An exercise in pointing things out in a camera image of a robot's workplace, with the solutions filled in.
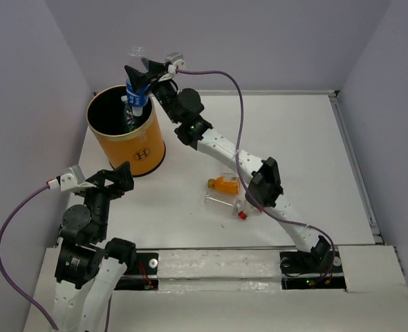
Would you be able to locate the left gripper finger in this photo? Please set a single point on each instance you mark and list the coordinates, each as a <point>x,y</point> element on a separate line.
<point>105,179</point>
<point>121,177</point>

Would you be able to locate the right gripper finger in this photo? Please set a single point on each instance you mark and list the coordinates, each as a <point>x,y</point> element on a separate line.
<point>139,81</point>
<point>155,68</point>

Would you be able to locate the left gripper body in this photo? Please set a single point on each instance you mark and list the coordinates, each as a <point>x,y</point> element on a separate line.
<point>100,198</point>

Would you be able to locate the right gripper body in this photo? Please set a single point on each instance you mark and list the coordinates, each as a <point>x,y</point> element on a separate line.
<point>164,90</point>

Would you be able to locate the blue label bottle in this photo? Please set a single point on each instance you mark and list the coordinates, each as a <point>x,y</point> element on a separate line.
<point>135,96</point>

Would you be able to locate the clear jar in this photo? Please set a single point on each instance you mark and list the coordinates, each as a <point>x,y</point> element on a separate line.
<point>222,205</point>

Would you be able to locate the red cap clear bottle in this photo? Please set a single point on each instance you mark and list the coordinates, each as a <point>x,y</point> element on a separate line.
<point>243,210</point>

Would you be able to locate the green label clear bottle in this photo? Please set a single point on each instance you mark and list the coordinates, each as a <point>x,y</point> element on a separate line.
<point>129,123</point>

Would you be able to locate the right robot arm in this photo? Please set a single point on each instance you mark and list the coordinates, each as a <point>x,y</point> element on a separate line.
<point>259,177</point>

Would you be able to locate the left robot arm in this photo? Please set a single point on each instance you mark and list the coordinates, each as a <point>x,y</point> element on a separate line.
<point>89,266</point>

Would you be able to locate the orange cylindrical bin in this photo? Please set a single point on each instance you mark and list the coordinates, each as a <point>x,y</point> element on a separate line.
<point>144,148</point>

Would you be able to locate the orange juice bottle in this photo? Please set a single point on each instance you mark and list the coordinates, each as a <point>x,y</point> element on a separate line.
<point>224,184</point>

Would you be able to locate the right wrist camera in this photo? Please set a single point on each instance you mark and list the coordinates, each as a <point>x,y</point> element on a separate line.
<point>174,59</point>

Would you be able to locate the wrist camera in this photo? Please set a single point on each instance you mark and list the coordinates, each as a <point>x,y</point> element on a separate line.
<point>71,179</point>
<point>174,59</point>

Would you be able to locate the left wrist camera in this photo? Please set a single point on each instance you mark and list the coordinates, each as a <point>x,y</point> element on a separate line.
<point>71,179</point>

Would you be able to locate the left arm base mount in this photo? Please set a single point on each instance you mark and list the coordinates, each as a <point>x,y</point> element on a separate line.
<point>143,275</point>

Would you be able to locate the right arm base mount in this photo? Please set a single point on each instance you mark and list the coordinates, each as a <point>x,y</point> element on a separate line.
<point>298,275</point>

